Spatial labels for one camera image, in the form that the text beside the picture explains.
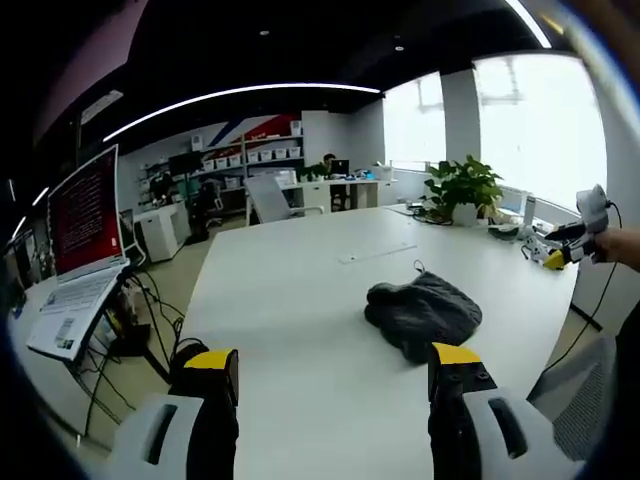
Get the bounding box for grey towel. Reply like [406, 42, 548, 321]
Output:
[363, 258, 484, 365]

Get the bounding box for open white laptop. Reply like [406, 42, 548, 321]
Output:
[26, 144, 132, 364]

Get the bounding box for person's right hand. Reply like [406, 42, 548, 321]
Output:
[592, 228, 625, 264]

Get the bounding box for white game controller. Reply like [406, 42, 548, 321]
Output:
[520, 234, 550, 264]

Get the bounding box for grey mesh chair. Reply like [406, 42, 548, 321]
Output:
[526, 333, 620, 462]

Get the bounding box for green potted plant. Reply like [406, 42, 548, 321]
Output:
[423, 154, 506, 227]

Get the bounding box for white storage cabinet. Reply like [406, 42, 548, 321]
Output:
[133, 201, 192, 264]

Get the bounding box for black office chair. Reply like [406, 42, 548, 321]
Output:
[187, 180, 224, 244]

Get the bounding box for white office desk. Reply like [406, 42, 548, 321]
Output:
[279, 175, 399, 214]

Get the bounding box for white office chair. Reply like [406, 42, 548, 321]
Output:
[243, 173, 326, 227]

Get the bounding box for black monitor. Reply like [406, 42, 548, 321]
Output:
[167, 151, 204, 175]

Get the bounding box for shelf with white boxes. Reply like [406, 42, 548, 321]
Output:
[188, 118, 306, 191]

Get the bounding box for curved ceiling light strip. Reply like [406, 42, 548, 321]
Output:
[101, 83, 384, 144]

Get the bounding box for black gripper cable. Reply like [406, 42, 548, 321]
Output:
[569, 198, 624, 331]

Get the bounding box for black floor cables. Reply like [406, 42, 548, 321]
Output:
[74, 267, 211, 441]

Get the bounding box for white table cable cover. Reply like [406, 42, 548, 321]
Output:
[336, 242, 419, 265]

